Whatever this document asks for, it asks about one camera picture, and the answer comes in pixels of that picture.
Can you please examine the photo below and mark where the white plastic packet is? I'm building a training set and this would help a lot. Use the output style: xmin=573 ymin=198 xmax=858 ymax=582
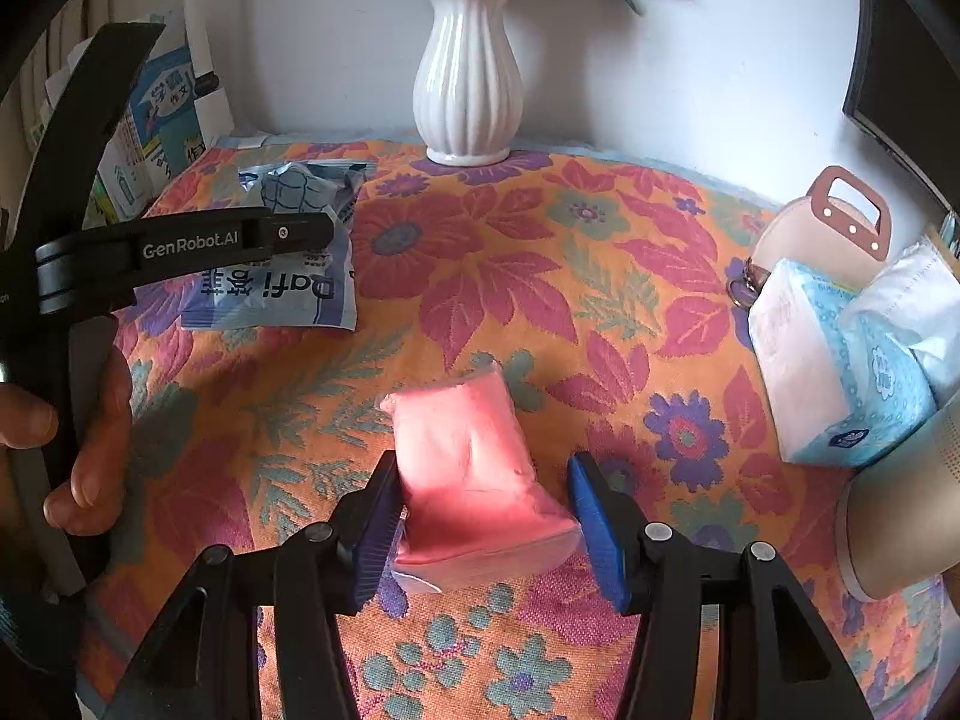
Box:
xmin=847 ymin=240 xmax=960 ymax=406

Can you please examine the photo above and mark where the black wall television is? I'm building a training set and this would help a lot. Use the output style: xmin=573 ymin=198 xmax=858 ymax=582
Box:
xmin=841 ymin=0 xmax=960 ymax=218

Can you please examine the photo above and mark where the person's left hand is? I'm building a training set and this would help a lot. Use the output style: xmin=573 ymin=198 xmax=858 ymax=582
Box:
xmin=0 ymin=349 xmax=134 ymax=535

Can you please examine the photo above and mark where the pink soft pouch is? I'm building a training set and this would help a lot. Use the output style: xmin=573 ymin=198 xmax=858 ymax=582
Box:
xmin=379 ymin=360 xmax=586 ymax=593

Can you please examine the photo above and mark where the pink handbag shaped holder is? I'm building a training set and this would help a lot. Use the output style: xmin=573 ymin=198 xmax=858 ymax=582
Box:
xmin=727 ymin=165 xmax=893 ymax=312

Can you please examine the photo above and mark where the beige lidded canister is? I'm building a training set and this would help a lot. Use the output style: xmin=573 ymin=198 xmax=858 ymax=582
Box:
xmin=836 ymin=397 xmax=960 ymax=601

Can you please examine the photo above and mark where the row of books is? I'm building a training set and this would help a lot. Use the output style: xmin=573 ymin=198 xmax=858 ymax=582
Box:
xmin=19 ymin=11 xmax=218 ymax=230

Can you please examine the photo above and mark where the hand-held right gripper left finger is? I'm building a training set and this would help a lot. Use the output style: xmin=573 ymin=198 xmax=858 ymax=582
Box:
xmin=101 ymin=452 xmax=406 ymax=720

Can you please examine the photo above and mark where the floral woven blanket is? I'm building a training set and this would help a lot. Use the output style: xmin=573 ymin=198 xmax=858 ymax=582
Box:
xmin=75 ymin=131 xmax=960 ymax=720

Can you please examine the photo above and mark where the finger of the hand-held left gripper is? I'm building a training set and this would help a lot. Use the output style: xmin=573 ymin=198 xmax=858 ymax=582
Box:
xmin=251 ymin=210 xmax=336 ymax=252

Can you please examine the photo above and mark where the blue plastic wrapper packet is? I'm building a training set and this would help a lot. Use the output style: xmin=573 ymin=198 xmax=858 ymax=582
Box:
xmin=180 ymin=161 xmax=372 ymax=331

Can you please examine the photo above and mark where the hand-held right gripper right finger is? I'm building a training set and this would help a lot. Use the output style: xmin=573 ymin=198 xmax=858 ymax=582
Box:
xmin=568 ymin=454 xmax=878 ymax=720

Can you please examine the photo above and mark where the white ribbed vase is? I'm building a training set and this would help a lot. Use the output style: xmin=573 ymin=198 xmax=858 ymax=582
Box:
xmin=412 ymin=0 xmax=522 ymax=166

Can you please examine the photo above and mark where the blue cover workbook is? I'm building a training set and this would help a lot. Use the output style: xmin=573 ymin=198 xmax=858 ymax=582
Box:
xmin=124 ymin=45 xmax=215 ymax=181

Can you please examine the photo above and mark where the blue white tissue pack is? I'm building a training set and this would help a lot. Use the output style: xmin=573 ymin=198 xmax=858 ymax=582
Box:
xmin=748 ymin=259 xmax=938 ymax=466

